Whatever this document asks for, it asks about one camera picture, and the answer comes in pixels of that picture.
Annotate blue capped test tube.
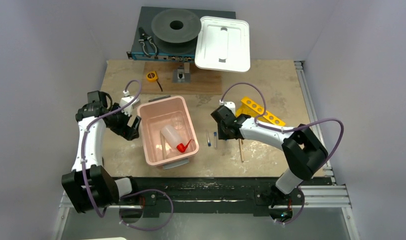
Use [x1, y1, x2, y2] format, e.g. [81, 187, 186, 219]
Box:
[205, 130, 212, 147]

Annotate grey filament spool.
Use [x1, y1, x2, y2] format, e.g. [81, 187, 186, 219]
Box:
[151, 8, 201, 56]

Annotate dark network switch box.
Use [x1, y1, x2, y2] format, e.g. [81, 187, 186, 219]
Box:
[127, 6, 236, 63]

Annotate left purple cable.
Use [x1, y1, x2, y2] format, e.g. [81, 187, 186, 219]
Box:
[80, 79, 143, 219]

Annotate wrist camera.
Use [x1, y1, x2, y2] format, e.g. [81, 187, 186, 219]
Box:
[219, 100, 236, 115]
[119, 90, 140, 117]

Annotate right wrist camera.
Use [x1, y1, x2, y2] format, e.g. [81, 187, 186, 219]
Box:
[219, 100, 236, 115]

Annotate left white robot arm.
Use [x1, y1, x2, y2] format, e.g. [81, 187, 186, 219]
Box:
[61, 90, 141, 216]

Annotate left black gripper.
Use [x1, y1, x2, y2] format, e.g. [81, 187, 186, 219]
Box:
[107, 102, 140, 140]

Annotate yellow test tube rack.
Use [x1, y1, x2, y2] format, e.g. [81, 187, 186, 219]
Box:
[235, 96, 286, 127]

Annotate far grey bin latch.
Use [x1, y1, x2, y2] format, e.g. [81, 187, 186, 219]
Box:
[148, 95, 171, 103]

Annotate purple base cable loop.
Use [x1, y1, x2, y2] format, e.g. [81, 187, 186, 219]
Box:
[119, 188, 175, 232]

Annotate grey bin latch handle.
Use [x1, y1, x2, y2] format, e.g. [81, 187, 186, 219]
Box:
[162, 158, 189, 170]

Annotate clear petri dish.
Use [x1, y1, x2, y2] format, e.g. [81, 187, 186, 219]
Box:
[171, 116, 184, 130]

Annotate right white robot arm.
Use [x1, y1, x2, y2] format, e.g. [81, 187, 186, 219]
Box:
[211, 105, 328, 204]

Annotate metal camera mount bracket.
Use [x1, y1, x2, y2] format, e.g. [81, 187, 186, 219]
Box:
[172, 62, 191, 84]

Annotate pink plastic bin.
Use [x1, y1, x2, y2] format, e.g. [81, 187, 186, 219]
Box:
[137, 96, 199, 167]

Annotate yellow tape measure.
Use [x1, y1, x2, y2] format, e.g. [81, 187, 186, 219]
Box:
[146, 71, 163, 92]

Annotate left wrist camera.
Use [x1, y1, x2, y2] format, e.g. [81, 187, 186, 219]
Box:
[119, 90, 140, 117]

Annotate black handled pliers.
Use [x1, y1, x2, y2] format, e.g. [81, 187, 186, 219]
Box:
[138, 27, 159, 58]

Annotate thin wooden stick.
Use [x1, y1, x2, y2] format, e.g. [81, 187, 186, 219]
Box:
[239, 139, 244, 163]

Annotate red capped wash bottle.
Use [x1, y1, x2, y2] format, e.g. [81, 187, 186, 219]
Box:
[161, 124, 193, 153]

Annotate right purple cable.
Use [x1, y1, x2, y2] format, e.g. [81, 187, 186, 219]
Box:
[220, 82, 345, 173]

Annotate white plastic bin lid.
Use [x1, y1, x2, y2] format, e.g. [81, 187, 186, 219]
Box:
[194, 16, 251, 73]

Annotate thick wooden dowel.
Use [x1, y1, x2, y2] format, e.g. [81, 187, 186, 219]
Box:
[160, 133, 167, 160]

